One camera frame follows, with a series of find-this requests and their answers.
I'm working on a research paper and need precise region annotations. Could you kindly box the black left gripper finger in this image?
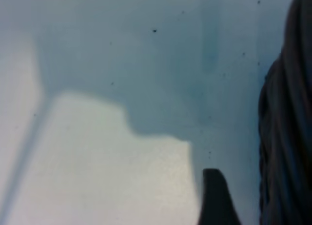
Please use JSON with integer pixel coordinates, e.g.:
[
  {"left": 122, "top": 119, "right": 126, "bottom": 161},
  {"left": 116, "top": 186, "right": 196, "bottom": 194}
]
[{"left": 198, "top": 168, "right": 242, "bottom": 225}]

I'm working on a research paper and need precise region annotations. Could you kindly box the dark brown woven basket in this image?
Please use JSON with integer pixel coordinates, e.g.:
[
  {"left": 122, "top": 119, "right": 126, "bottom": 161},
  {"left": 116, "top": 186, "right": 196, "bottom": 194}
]
[{"left": 258, "top": 0, "right": 312, "bottom": 225}]

